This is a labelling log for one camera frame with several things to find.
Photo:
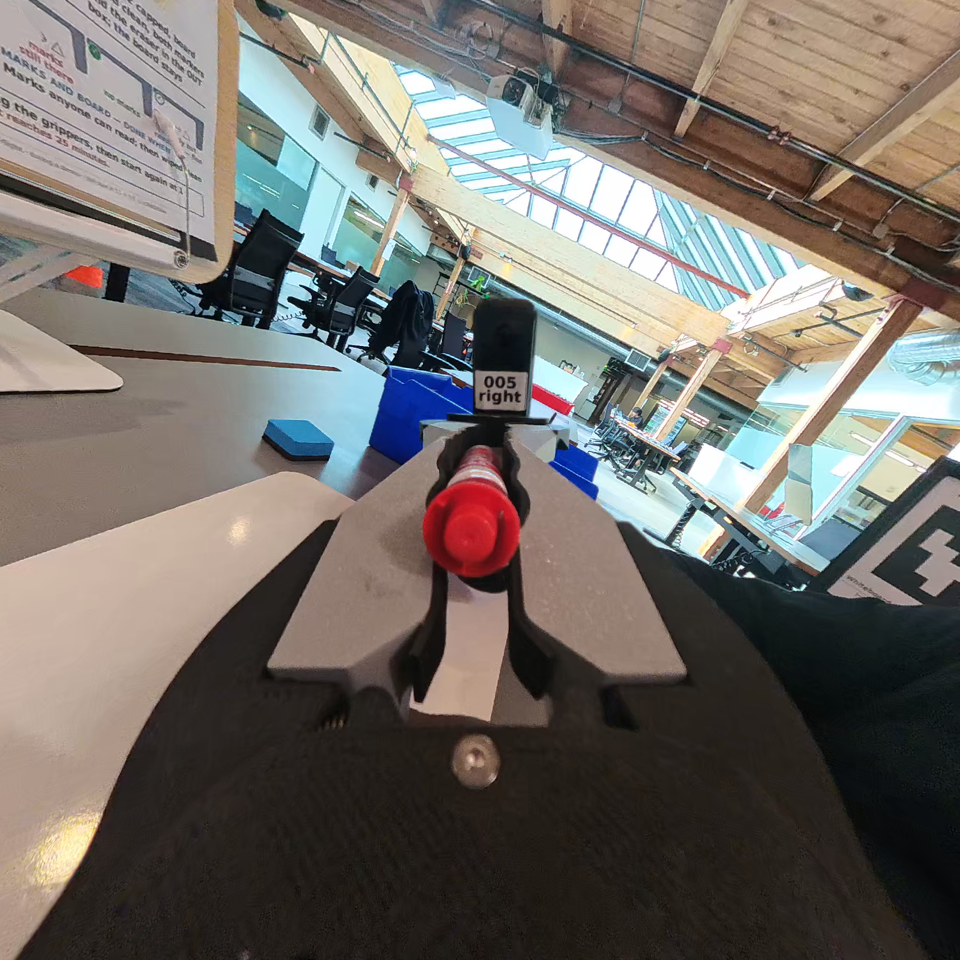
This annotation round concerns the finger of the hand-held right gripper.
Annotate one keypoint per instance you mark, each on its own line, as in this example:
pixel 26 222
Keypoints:
pixel 433 433
pixel 551 442

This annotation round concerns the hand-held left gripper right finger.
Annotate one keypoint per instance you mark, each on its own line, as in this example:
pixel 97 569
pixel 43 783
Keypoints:
pixel 592 600

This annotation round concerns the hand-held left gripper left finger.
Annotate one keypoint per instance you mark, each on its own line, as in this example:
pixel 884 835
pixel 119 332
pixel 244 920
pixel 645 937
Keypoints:
pixel 352 592

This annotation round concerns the red dry erase marker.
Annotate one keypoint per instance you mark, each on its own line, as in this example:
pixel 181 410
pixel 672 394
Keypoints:
pixel 480 465

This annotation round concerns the red marker cap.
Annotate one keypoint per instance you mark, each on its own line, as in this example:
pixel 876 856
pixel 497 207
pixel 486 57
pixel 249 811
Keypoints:
pixel 469 536

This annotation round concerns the blue whiteboard eraser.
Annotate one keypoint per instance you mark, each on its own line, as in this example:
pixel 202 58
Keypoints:
pixel 300 439

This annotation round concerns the white whiteboard sheet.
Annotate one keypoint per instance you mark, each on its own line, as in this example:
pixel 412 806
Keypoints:
pixel 112 637

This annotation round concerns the blue plastic bin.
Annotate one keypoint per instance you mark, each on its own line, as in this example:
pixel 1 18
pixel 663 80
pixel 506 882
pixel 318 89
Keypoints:
pixel 405 412

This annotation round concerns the red plastic bin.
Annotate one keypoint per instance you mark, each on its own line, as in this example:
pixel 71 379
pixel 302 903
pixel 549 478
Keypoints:
pixel 551 401

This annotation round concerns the white panel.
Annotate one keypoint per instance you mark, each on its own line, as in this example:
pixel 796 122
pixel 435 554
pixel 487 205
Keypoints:
pixel 562 371

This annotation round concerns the long wooden desk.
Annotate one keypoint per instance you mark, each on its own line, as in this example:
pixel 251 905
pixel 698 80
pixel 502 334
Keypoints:
pixel 649 442

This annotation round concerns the black jacket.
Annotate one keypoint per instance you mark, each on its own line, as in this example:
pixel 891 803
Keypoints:
pixel 405 322

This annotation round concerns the standing desk with black legs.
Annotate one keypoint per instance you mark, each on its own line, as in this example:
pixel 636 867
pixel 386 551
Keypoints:
pixel 750 525

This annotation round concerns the framed fiducial marker sign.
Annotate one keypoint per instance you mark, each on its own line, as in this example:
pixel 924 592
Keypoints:
pixel 922 555

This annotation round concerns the orange traffic cone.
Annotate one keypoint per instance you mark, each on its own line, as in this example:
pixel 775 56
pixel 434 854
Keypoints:
pixel 84 277

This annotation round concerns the instruction sign board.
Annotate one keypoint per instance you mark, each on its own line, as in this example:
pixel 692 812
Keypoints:
pixel 112 75

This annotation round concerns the wooden support post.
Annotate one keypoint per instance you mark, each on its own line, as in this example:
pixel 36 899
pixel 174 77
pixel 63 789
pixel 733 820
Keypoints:
pixel 690 390
pixel 840 397

